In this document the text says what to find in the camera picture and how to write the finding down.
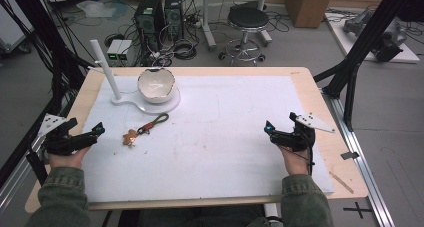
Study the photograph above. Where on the white stand with post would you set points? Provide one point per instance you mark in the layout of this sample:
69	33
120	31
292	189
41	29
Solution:
111	77

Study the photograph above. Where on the grey tape piece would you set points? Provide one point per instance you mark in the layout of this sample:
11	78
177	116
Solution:
350	155

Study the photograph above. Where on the small black computer tower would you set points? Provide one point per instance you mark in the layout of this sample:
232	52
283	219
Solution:
174	13

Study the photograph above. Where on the thin wooden stick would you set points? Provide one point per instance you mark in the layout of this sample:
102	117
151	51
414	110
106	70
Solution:
341	182

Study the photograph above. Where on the white board with robot parts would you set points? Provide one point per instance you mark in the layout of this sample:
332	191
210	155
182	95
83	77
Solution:
383	37

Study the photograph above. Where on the white ceramic bowl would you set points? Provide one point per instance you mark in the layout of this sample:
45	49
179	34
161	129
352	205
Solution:
156	85

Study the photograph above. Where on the person's left hand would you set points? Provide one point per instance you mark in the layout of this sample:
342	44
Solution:
68	158

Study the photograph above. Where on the white power supply box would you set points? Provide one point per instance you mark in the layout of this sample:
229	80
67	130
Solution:
114	50
125	51

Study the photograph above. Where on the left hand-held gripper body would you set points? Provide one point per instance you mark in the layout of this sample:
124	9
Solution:
63	142

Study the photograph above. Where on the brown wooden cabinet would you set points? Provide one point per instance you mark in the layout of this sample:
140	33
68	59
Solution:
308	5

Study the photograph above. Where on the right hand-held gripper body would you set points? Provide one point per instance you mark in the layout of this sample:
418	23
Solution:
296	137

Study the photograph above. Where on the large black computer tower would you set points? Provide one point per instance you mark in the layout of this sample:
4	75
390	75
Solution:
149	17

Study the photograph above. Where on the person's right hand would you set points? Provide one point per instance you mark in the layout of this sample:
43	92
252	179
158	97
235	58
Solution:
296	162

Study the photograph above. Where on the wooden table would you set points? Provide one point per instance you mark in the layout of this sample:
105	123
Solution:
320	97

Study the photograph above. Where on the white table mat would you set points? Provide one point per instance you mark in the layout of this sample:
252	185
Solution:
206	137

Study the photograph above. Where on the aluminium rail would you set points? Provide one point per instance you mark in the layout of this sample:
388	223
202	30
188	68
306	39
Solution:
360	160

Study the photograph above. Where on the black round stool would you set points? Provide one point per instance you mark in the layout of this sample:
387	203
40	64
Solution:
248	20

